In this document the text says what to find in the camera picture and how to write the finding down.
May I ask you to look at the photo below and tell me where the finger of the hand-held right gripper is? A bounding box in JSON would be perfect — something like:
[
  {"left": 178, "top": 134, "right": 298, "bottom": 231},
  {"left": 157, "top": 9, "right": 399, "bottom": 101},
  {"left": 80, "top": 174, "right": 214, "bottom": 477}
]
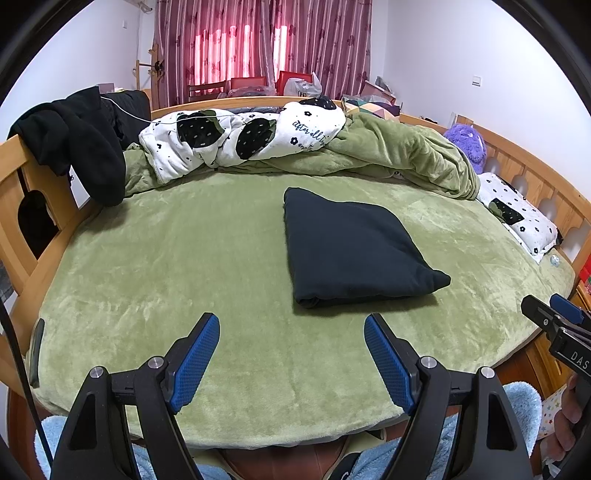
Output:
[
  {"left": 521, "top": 295, "right": 570, "bottom": 343},
  {"left": 549, "top": 294, "right": 591, "bottom": 333}
]

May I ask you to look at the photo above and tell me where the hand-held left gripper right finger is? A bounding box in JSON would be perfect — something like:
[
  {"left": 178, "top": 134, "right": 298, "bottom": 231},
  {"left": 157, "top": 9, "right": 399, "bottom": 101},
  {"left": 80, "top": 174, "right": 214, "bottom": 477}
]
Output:
[{"left": 364, "top": 313, "right": 536, "bottom": 480}]

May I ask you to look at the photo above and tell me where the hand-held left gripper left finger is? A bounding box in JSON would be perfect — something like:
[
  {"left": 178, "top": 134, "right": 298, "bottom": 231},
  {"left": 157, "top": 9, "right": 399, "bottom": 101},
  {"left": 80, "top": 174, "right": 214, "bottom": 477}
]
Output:
[{"left": 50, "top": 312, "right": 221, "bottom": 480}]

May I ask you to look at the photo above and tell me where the black sweater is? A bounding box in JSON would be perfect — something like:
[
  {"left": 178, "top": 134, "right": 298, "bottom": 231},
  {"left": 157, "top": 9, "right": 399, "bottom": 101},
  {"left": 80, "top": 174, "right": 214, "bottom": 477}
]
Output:
[{"left": 283, "top": 187, "right": 452, "bottom": 309}]

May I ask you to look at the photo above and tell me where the person's right hand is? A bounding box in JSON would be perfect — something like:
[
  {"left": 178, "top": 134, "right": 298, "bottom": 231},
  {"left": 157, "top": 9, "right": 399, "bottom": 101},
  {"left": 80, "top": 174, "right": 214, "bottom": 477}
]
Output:
[{"left": 542, "top": 374, "right": 583, "bottom": 464}]

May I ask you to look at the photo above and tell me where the star printed cloth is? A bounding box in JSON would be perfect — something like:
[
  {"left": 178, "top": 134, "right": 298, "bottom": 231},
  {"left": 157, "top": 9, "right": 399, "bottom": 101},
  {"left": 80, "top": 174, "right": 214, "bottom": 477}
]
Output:
[{"left": 538, "top": 385, "right": 578, "bottom": 439}]

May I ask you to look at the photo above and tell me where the person's light blue fleece clothing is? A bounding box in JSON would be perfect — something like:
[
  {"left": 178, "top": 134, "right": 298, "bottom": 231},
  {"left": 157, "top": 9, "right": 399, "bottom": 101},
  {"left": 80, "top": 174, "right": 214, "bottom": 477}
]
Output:
[{"left": 34, "top": 383, "right": 541, "bottom": 480}]

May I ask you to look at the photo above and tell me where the white black printed pillow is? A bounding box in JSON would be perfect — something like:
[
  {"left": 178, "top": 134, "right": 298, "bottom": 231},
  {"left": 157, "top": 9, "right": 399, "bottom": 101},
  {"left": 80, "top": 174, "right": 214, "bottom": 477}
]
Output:
[{"left": 475, "top": 172, "right": 560, "bottom": 265}]

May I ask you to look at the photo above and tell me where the dark slim object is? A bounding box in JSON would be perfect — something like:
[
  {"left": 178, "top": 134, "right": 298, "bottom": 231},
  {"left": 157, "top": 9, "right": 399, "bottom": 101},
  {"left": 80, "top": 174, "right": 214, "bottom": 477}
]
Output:
[{"left": 28, "top": 318, "right": 46, "bottom": 387}]

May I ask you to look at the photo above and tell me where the purple plush toy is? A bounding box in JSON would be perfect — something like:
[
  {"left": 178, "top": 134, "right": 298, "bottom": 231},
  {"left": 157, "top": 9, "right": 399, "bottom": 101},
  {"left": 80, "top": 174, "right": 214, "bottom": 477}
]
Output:
[{"left": 444, "top": 122, "right": 489, "bottom": 174}]

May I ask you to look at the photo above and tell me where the dark cloth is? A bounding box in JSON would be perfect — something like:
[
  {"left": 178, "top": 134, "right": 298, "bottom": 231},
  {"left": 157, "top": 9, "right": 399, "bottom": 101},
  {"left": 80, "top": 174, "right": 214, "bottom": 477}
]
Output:
[{"left": 17, "top": 190, "right": 58, "bottom": 260}]

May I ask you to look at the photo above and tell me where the white black printed green quilt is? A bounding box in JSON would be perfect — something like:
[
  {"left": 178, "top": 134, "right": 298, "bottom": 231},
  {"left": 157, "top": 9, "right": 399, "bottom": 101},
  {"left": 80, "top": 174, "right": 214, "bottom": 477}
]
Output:
[{"left": 122, "top": 96, "right": 483, "bottom": 201}]

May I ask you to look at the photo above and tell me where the black jacket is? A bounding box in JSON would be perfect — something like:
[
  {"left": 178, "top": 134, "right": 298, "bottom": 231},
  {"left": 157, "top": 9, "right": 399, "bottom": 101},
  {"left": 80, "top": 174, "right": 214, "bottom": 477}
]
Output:
[{"left": 8, "top": 85, "right": 152, "bottom": 207}]

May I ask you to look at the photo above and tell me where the geometric patterned cushion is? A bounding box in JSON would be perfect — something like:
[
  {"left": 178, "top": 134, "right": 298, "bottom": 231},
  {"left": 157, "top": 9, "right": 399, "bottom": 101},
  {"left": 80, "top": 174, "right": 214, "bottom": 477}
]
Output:
[{"left": 344, "top": 95, "right": 400, "bottom": 118}]

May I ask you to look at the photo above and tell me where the white plastic bag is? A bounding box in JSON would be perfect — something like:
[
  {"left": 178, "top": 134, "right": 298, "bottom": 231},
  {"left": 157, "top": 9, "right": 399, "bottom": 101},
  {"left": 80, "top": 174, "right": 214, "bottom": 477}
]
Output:
[{"left": 283, "top": 76, "right": 323, "bottom": 99}]

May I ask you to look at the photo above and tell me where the wooden coat rack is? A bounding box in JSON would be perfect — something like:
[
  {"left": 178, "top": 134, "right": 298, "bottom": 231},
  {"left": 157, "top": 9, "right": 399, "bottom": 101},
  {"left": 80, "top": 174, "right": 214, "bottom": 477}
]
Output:
[{"left": 131, "top": 44, "right": 164, "bottom": 90}]

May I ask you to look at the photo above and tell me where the black cable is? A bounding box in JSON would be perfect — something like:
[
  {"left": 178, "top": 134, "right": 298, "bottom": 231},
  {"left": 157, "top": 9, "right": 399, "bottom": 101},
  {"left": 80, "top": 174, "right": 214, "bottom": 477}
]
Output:
[{"left": 0, "top": 305, "right": 51, "bottom": 480}]

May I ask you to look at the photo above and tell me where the white thin cable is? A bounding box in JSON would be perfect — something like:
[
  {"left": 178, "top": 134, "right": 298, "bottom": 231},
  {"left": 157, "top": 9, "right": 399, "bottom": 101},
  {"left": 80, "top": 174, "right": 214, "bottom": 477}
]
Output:
[{"left": 99, "top": 93, "right": 232, "bottom": 125}]

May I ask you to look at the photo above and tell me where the wooden bed frame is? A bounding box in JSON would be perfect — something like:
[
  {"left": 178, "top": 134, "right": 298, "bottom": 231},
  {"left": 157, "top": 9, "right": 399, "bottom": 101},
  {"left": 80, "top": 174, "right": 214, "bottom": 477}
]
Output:
[{"left": 0, "top": 95, "right": 591, "bottom": 402}]

